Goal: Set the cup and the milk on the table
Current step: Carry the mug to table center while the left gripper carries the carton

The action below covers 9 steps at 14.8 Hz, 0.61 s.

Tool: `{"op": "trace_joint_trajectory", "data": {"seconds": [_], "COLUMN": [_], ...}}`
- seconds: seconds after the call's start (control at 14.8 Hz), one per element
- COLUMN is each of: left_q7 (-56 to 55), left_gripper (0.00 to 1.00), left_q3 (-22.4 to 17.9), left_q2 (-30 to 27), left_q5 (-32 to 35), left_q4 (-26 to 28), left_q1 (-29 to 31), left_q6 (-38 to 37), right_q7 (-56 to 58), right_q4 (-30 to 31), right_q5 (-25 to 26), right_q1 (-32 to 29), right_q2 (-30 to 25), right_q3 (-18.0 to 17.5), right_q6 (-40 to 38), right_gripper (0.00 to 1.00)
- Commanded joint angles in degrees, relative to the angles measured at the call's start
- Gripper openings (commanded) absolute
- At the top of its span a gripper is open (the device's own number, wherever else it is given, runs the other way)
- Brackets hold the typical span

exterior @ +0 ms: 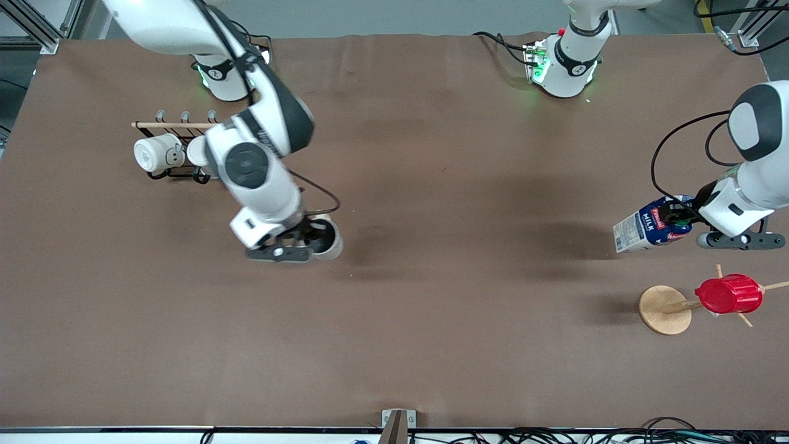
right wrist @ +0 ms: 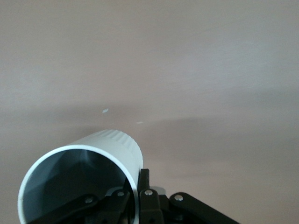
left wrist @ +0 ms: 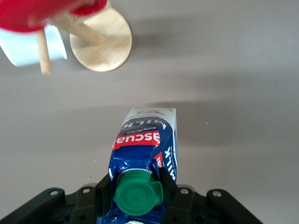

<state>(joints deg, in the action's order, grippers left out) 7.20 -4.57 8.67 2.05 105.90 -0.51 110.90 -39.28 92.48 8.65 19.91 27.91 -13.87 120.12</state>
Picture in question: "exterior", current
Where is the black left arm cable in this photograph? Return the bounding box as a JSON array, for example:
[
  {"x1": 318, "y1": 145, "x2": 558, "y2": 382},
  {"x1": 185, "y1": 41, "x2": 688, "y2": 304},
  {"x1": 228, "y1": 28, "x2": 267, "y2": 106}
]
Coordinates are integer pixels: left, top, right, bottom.
[{"x1": 651, "y1": 110, "x2": 740, "y2": 213}]

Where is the white mug with face print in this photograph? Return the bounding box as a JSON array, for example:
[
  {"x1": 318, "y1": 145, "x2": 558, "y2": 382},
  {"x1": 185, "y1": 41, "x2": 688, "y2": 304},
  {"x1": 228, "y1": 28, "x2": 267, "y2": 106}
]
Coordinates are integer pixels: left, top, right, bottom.
[{"x1": 134, "y1": 134, "x2": 186, "y2": 179}]

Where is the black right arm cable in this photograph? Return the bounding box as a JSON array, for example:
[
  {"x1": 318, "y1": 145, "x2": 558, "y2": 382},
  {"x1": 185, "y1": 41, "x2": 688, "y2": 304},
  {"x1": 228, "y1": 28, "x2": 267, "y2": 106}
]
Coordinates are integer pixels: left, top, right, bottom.
[{"x1": 191, "y1": 0, "x2": 341, "y2": 216}]

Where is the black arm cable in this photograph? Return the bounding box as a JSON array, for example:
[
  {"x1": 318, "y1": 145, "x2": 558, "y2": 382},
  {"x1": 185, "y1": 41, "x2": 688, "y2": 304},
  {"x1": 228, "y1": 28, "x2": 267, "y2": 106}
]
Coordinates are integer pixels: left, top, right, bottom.
[
  {"x1": 191, "y1": 0, "x2": 341, "y2": 216},
  {"x1": 651, "y1": 110, "x2": 740, "y2": 213}
]

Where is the black cable with metal plug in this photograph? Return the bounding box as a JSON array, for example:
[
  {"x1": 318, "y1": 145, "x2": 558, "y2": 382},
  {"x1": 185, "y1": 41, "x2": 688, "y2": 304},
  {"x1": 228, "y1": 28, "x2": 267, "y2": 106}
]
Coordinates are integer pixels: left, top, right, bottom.
[{"x1": 693, "y1": 0, "x2": 789, "y2": 57}]

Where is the plain white mug black handle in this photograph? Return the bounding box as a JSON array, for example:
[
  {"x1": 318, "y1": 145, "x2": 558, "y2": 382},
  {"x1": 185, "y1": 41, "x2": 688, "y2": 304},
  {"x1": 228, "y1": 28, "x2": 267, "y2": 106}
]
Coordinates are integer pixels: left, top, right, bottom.
[{"x1": 186, "y1": 136, "x2": 213, "y2": 184}]

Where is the wooden rack rod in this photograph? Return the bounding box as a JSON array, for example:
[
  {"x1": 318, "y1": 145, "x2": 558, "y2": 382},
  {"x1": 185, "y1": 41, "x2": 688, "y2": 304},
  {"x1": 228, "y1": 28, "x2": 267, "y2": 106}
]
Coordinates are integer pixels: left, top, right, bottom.
[{"x1": 131, "y1": 121, "x2": 223, "y2": 130}]

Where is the black base cable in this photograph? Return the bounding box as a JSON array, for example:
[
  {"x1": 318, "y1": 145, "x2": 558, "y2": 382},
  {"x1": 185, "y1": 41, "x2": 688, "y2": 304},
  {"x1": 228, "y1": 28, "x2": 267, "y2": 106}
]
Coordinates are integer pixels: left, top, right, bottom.
[{"x1": 473, "y1": 31, "x2": 537, "y2": 67}]

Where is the blue white milk carton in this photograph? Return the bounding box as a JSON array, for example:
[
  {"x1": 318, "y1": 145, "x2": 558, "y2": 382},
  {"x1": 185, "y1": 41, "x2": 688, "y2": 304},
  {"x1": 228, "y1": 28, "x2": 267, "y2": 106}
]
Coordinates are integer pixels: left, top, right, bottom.
[{"x1": 613, "y1": 196, "x2": 697, "y2": 253}]

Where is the white mug with dark interior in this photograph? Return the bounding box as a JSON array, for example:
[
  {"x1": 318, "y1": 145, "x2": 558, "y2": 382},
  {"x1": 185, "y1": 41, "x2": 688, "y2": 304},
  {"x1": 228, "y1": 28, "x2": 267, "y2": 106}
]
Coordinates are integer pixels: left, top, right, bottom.
[{"x1": 308, "y1": 215, "x2": 344, "y2": 261}]

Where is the black looped cable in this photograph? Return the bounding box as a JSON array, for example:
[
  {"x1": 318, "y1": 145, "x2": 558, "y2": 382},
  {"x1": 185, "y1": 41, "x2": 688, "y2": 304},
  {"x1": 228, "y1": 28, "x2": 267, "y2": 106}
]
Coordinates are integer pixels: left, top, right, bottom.
[{"x1": 641, "y1": 417, "x2": 700, "y2": 436}]

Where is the wooden peg cup stand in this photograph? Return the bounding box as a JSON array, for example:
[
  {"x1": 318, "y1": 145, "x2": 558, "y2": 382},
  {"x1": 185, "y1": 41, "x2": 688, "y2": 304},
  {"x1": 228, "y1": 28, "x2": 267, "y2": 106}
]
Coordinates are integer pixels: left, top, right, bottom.
[{"x1": 639, "y1": 264, "x2": 789, "y2": 335}]

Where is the brown wooden post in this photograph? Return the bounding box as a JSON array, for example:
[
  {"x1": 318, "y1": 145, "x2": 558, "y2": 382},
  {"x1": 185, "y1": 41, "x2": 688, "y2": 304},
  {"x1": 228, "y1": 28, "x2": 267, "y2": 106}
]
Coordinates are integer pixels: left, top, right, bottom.
[{"x1": 378, "y1": 411, "x2": 409, "y2": 444}]

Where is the black wire mug rack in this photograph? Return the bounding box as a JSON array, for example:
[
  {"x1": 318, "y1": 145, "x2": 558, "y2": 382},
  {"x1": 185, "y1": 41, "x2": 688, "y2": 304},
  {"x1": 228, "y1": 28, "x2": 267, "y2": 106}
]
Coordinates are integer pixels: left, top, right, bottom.
[{"x1": 145, "y1": 126, "x2": 216, "y2": 184}]

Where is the aluminium frame profile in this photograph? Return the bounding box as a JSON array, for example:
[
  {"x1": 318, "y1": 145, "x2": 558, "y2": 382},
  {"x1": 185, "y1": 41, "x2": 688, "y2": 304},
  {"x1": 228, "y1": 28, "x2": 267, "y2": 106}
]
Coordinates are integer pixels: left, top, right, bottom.
[
  {"x1": 0, "y1": 0, "x2": 84, "y2": 55},
  {"x1": 737, "y1": 0, "x2": 789, "y2": 48}
]

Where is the red plastic cup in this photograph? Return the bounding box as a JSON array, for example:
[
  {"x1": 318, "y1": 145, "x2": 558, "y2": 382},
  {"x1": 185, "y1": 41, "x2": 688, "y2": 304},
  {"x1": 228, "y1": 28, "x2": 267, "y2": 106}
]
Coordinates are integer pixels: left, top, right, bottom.
[{"x1": 695, "y1": 274, "x2": 764, "y2": 315}]

